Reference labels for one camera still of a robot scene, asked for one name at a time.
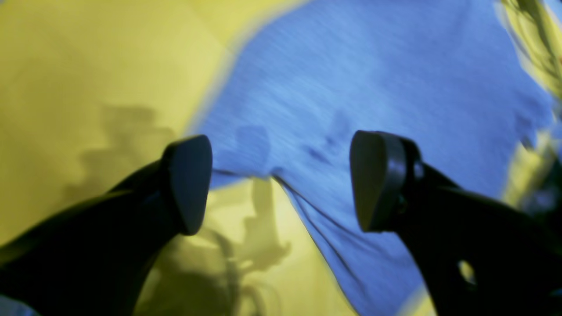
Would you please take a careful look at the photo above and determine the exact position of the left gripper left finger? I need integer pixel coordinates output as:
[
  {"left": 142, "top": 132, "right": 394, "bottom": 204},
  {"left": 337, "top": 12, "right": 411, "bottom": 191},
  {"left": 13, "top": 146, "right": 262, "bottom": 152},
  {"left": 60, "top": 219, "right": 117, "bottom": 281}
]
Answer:
[{"left": 1, "top": 135, "right": 213, "bottom": 316}]

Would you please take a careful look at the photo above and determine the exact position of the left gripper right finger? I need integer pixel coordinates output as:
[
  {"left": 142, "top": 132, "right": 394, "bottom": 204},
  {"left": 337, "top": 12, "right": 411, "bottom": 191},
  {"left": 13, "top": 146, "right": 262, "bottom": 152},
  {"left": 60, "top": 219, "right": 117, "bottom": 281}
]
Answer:
[{"left": 349, "top": 130, "right": 562, "bottom": 316}]

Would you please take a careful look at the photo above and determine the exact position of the yellow table cloth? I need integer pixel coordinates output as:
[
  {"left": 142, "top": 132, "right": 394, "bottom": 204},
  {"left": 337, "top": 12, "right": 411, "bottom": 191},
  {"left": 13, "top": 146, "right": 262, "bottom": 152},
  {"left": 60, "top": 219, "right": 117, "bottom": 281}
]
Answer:
[{"left": 1, "top": 0, "right": 561, "bottom": 316}]

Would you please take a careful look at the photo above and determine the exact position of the grey t-shirt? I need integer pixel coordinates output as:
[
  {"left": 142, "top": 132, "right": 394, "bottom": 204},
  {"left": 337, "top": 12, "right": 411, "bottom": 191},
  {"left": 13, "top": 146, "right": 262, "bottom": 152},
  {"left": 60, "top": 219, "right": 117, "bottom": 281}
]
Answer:
[{"left": 195, "top": 0, "right": 554, "bottom": 316}]

